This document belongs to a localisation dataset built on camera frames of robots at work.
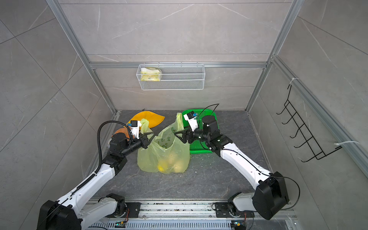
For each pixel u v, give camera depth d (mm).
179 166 829
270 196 399
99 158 558
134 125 661
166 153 698
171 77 1000
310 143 640
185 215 730
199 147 672
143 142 661
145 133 688
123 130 1007
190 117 647
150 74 874
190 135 638
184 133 639
